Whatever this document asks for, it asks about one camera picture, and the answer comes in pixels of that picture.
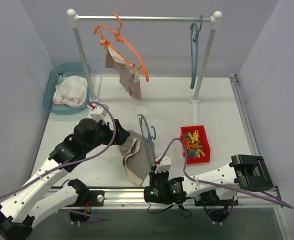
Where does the grey beige underwear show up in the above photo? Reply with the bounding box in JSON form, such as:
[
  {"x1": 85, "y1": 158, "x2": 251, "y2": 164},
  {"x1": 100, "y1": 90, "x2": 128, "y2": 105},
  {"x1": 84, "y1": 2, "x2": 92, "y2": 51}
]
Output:
[{"x1": 119, "y1": 130, "x2": 153, "y2": 187}]

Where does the blue hanger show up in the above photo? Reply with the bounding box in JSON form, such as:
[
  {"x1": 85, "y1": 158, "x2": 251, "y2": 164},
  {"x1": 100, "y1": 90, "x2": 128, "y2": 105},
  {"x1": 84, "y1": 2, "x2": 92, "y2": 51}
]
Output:
[
  {"x1": 189, "y1": 15, "x2": 204, "y2": 90},
  {"x1": 137, "y1": 114, "x2": 157, "y2": 167}
]

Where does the white pink-trimmed underwear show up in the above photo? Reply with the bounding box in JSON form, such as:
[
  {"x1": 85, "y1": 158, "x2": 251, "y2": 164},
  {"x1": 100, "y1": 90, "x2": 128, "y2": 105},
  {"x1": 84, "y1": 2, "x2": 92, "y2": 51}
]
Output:
[{"x1": 52, "y1": 75, "x2": 88, "y2": 108}]

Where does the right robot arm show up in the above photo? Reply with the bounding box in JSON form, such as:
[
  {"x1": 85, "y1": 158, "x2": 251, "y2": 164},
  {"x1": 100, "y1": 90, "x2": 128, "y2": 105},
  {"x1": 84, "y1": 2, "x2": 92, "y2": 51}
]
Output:
[{"x1": 143, "y1": 154, "x2": 275, "y2": 205}]

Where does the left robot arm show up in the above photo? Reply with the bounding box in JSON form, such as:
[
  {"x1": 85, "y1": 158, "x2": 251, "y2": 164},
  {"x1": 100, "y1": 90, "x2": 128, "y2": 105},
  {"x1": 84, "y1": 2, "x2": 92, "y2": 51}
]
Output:
[{"x1": 0, "y1": 118, "x2": 130, "y2": 240}]

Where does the beige brown underwear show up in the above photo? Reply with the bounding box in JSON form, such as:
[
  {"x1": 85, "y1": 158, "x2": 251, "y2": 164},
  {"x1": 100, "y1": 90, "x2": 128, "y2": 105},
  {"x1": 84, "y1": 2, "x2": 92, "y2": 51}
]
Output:
[{"x1": 104, "y1": 46, "x2": 142, "y2": 101}]

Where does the orange plastic hanger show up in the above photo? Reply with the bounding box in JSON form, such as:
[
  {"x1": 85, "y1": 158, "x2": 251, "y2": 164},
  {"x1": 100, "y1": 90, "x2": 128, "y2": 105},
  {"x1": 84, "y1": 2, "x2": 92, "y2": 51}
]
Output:
[{"x1": 93, "y1": 13, "x2": 150, "y2": 83}]

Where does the colourful clothespins pile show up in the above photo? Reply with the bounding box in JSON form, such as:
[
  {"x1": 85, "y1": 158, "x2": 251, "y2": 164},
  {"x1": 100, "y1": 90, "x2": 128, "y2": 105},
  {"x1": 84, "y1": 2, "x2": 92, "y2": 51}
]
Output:
[{"x1": 184, "y1": 130, "x2": 206, "y2": 159}]

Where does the red plastic bin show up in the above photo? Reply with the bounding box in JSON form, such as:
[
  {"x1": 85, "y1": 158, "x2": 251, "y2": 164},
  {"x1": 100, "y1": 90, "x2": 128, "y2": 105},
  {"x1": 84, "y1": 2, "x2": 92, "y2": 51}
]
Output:
[{"x1": 180, "y1": 125, "x2": 211, "y2": 165}]

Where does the teal plastic basin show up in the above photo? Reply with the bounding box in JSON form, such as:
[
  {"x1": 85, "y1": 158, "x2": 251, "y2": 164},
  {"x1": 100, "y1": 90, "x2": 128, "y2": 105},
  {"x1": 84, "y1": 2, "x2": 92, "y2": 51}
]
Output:
[{"x1": 43, "y1": 62, "x2": 90, "y2": 115}]

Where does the white clothes rack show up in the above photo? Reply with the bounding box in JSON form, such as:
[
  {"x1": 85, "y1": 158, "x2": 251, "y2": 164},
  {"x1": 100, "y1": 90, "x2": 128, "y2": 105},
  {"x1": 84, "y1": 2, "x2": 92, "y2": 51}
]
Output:
[{"x1": 67, "y1": 9, "x2": 222, "y2": 126}]

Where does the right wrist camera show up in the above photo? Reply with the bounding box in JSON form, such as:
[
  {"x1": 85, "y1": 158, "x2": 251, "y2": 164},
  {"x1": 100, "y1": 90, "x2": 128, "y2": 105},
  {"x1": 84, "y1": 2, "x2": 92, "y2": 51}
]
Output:
[{"x1": 154, "y1": 154, "x2": 172, "y2": 174}]

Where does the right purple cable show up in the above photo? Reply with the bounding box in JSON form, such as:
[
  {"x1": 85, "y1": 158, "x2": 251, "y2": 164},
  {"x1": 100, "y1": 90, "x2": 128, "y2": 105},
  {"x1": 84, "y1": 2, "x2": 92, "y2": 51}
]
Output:
[{"x1": 155, "y1": 137, "x2": 294, "y2": 210}]

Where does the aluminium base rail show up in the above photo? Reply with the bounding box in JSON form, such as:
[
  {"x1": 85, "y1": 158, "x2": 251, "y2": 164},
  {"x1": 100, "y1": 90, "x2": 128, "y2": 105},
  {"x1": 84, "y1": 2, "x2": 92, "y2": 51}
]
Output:
[{"x1": 14, "y1": 186, "x2": 284, "y2": 210}]

